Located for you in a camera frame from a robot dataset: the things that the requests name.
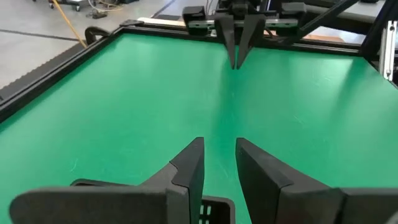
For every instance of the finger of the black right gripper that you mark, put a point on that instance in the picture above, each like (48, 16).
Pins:
(252, 31)
(227, 34)

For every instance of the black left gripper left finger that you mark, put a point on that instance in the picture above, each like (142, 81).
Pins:
(124, 205)

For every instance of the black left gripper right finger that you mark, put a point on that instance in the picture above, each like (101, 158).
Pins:
(295, 205)

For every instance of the black slatted plastic basket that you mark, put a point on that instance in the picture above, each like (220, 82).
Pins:
(219, 211)

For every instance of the black table clamp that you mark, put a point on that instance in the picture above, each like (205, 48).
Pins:
(93, 31)

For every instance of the grey keyboard tray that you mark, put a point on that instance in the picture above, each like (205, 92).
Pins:
(357, 18)

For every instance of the grey wheeled cart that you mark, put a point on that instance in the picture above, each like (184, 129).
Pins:
(74, 3)

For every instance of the black diagonal frame brace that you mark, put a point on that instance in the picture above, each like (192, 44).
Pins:
(323, 17)

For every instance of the black vertical frame post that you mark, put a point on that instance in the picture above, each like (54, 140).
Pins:
(373, 34)

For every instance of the silver aluminium rail strip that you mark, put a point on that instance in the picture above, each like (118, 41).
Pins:
(388, 49)

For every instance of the black table frame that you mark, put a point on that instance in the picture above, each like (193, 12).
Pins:
(46, 77)

